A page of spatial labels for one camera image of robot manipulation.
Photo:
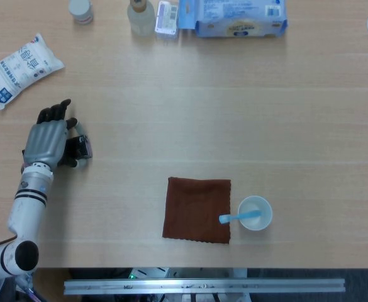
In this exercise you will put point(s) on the light blue plastic spoon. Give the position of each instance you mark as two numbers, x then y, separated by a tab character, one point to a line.
225	218

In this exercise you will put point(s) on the grey black left robot hand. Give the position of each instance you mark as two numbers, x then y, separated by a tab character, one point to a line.
45	141

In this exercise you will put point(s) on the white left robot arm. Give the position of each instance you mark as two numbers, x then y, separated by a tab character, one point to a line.
26	207

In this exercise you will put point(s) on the small white jar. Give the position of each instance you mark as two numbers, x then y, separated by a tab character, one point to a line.
80	11

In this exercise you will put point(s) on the small black box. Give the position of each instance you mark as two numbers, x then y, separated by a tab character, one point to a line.
83	146

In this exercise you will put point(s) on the clear crumpled plastic bag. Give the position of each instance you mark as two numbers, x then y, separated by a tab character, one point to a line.
25	283

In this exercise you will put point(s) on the blue hang tab card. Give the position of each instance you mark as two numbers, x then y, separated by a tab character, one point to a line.
187	15

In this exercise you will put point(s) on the small white purple box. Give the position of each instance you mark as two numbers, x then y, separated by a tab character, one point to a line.
166	17

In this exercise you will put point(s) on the white salt bag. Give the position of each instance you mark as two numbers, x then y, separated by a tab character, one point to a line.
20	69

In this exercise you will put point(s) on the white paper cup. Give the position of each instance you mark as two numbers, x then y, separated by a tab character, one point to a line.
260	221

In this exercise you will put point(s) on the blue wet wipes pack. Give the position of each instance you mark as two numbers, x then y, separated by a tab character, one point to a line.
240	19

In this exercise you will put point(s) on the aluminium profile rail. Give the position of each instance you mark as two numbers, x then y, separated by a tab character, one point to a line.
202	286

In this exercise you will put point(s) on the brown square cloth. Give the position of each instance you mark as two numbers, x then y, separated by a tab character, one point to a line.
196	210

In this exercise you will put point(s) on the clear glass bottle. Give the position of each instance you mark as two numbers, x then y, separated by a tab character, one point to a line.
141	19

